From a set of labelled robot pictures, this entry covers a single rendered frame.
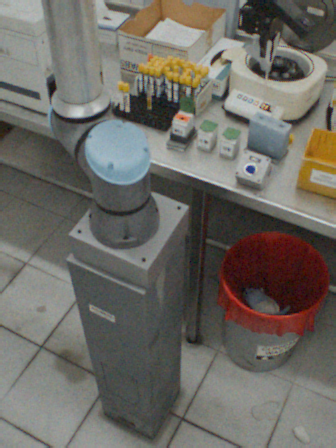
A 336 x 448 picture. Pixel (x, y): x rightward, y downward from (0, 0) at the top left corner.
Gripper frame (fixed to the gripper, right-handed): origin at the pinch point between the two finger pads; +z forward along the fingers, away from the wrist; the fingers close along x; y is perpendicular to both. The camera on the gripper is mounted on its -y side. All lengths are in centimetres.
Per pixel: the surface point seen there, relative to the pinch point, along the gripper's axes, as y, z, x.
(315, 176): -19.6, 19.8, 7.0
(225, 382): -12, 113, 23
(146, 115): 30.6, 22.8, 8.2
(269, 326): -21, 74, 17
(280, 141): -7.2, 18.3, 1.9
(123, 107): 37.5, 21.9, 9.8
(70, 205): 94, 113, -11
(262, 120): -1.0, 15.3, 0.7
